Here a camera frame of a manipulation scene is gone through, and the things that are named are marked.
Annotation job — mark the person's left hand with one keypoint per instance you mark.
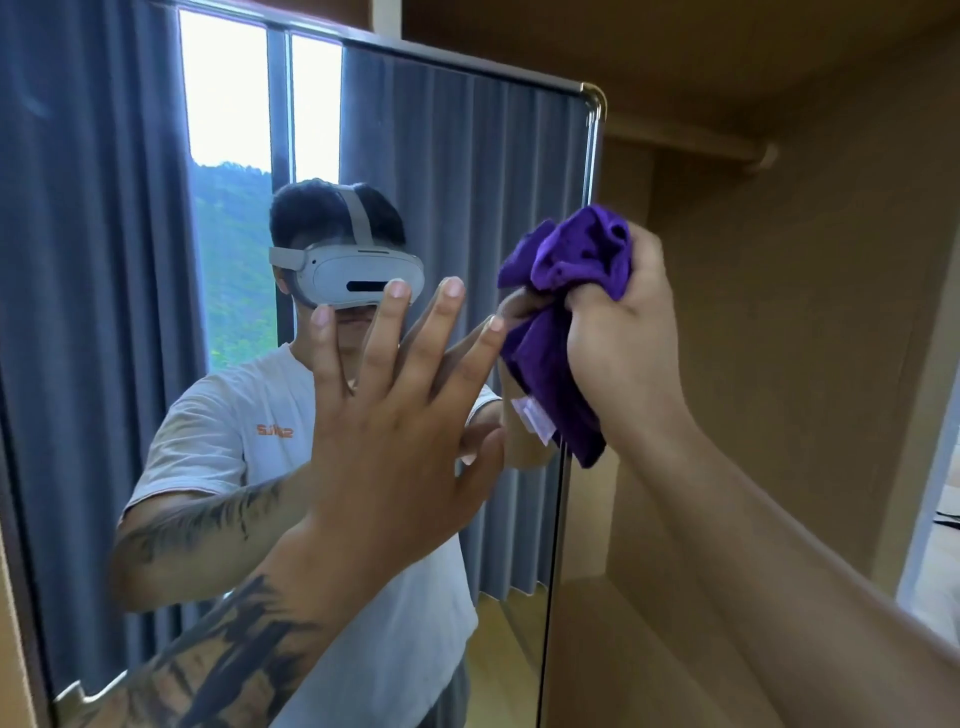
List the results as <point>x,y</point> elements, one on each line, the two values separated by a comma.
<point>390,465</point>

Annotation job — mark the person's right hand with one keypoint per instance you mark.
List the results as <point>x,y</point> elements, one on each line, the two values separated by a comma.
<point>630,360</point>

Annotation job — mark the purple cleaning cloth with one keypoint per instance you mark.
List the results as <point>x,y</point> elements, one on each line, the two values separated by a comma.
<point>577,255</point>

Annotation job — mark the pull-out wardrobe mirror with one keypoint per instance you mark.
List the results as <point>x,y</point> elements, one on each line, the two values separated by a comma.
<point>112,300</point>

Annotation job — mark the person's left forearm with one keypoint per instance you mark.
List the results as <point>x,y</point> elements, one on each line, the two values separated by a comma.
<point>240,652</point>

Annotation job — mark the person's right forearm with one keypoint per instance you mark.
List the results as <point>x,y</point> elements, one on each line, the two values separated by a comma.
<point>810,585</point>

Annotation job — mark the light wooden wardrobe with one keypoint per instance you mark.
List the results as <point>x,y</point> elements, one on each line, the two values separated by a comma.
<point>787,300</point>

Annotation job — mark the wooden hanging rod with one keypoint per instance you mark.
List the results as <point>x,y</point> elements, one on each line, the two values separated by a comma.
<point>690,139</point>

